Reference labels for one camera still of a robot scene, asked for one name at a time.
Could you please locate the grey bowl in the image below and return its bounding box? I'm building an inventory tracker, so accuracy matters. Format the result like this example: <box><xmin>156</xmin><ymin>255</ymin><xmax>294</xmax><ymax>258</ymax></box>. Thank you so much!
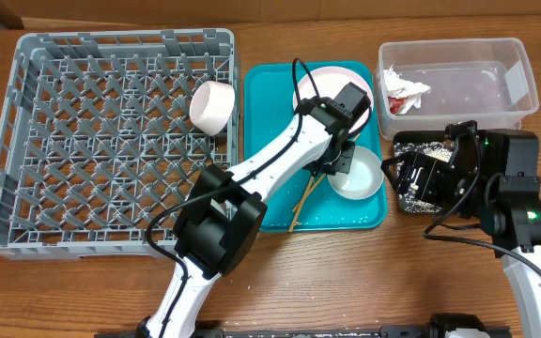
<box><xmin>329</xmin><ymin>146</ymin><xmax>383</xmax><ymax>200</ymax></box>

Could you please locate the red white wrapper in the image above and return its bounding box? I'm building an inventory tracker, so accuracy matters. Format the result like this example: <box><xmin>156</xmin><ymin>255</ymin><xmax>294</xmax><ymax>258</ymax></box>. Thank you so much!
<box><xmin>382</xmin><ymin>68</ymin><xmax>431</xmax><ymax>115</ymax></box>

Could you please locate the small white bowl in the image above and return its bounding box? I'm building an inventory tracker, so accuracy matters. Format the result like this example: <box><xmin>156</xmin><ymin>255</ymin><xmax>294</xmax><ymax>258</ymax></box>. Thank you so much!
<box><xmin>189</xmin><ymin>81</ymin><xmax>236</xmax><ymax>136</ymax></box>

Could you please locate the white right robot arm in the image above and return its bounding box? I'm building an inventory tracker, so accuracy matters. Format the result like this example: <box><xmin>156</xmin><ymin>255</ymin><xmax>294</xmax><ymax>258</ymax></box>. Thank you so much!
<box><xmin>381</xmin><ymin>127</ymin><xmax>541</xmax><ymax>337</ymax></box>

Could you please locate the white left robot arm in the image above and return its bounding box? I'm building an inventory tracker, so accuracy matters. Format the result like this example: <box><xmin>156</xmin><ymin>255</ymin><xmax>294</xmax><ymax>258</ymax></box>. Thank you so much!
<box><xmin>135</xmin><ymin>82</ymin><xmax>372</xmax><ymax>337</ymax></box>

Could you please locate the spilled rice pile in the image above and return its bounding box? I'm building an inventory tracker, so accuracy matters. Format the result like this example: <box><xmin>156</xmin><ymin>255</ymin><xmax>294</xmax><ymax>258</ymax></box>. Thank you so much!
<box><xmin>394</xmin><ymin>142</ymin><xmax>453</xmax><ymax>161</ymax></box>

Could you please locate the black tray bin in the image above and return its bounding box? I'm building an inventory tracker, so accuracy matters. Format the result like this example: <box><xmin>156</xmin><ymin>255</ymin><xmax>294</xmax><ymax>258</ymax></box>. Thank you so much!
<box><xmin>394</xmin><ymin>131</ymin><xmax>481</xmax><ymax>214</ymax></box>

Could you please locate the wooden chopstick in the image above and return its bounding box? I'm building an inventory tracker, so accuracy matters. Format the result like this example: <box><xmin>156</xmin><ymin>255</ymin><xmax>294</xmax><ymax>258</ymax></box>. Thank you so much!
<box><xmin>292</xmin><ymin>174</ymin><xmax>326</xmax><ymax>212</ymax></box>
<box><xmin>288</xmin><ymin>176</ymin><xmax>315</xmax><ymax>233</ymax></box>

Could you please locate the large white plate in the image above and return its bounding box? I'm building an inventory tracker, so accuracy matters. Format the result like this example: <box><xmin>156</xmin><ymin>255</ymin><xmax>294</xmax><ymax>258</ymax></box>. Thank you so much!
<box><xmin>298</xmin><ymin>66</ymin><xmax>374</xmax><ymax>137</ymax></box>

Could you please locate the teal plastic tray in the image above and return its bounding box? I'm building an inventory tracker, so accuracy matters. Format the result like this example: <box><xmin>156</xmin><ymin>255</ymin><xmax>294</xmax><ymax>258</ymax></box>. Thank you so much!
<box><xmin>243</xmin><ymin>63</ymin><xmax>388</xmax><ymax>233</ymax></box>

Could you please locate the clear plastic bin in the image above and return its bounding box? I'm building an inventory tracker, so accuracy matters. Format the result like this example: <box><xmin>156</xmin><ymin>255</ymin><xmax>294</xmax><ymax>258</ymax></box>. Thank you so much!
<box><xmin>374</xmin><ymin>38</ymin><xmax>539</xmax><ymax>140</ymax></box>

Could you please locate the grey dish rack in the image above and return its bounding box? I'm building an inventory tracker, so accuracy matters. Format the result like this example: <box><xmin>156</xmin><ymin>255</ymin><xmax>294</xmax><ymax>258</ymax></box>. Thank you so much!
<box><xmin>0</xmin><ymin>28</ymin><xmax>240</xmax><ymax>260</ymax></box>

